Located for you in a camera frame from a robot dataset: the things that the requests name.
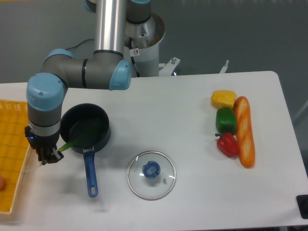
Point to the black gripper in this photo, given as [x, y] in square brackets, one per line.
[45, 146]

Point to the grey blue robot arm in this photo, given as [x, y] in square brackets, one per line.
[107, 70]

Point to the yellow woven basket tray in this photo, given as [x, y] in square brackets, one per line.
[13, 150]

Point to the glass lid with blue knob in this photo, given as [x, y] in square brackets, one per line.
[151, 175]

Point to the red bell pepper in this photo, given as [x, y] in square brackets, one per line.
[227, 144]

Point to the green bell pepper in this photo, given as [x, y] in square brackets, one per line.
[226, 121]

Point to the yellow bell pepper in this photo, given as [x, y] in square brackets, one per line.
[223, 99]

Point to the orange baguette bread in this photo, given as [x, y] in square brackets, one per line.
[244, 133]

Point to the black object at table edge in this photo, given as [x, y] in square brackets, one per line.
[302, 201]

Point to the dark pot with blue handle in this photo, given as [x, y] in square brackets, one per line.
[75, 114]

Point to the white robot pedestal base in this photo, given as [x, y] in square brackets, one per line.
[142, 49]

